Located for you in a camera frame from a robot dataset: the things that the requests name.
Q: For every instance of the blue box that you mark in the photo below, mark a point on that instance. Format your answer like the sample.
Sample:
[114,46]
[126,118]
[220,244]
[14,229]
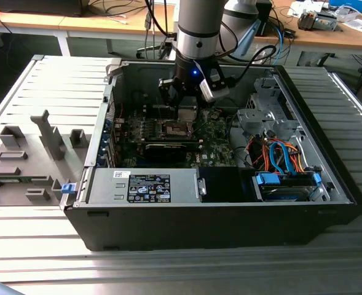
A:
[348,3]

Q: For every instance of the silver power supply unit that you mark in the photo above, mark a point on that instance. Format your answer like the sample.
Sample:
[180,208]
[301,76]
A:
[107,184]

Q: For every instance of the wooden desk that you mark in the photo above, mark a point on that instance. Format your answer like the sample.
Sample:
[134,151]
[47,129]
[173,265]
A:
[322,38]
[76,23]

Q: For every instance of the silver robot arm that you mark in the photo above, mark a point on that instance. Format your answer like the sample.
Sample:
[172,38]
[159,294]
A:
[199,18]

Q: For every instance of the office chair base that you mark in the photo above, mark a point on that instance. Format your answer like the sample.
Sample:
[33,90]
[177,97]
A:
[139,55]

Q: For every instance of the black graphics card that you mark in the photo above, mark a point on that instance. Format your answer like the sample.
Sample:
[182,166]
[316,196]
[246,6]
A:
[165,153]

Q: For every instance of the CPU with silver top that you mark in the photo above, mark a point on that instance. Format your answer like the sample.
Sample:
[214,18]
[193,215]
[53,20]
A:
[187,114]

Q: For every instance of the grey parts rack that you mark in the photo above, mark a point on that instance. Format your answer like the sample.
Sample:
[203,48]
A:
[30,175]

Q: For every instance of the black device case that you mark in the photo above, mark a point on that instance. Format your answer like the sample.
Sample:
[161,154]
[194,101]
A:
[39,6]

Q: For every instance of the green RAM stick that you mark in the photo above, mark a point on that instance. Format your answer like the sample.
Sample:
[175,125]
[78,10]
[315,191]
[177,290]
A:
[21,180]

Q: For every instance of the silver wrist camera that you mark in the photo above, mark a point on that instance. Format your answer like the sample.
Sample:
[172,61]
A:
[211,92]

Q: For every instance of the blue case latch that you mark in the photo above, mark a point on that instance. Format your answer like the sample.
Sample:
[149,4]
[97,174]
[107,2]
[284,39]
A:
[68,189]

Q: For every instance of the silver metal drive cage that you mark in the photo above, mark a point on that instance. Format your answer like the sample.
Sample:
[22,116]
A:
[260,118]

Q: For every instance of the black box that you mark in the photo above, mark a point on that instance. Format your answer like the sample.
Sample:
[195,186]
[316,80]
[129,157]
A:
[264,21]

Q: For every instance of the round coin cell battery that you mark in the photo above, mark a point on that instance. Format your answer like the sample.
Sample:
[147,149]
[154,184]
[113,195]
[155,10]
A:
[215,115]

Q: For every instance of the grey electronic device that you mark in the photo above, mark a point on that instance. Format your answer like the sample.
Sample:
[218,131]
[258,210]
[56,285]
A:
[317,21]

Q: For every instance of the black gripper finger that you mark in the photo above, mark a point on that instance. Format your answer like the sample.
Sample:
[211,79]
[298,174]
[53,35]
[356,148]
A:
[198,106]
[168,90]

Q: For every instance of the CPU socket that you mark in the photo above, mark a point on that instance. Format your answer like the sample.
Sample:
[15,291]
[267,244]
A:
[170,129]

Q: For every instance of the white paper sheet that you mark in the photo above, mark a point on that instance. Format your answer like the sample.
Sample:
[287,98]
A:
[297,9]

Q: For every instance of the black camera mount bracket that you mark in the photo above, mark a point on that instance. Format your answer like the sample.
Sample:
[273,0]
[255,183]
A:
[219,77]

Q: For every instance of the green motherboard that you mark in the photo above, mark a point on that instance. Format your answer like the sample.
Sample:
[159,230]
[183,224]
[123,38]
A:
[217,147]

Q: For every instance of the white paper sheets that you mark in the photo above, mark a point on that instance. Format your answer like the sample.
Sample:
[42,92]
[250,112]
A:
[359,26]

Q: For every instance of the hard disk in blue carrier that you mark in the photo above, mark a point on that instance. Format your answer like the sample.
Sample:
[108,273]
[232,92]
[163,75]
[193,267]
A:
[269,179]

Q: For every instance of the black PC case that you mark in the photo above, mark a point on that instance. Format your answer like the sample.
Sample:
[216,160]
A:
[199,227]

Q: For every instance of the pale blue teach pendant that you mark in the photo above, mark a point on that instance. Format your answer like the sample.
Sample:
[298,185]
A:
[245,40]

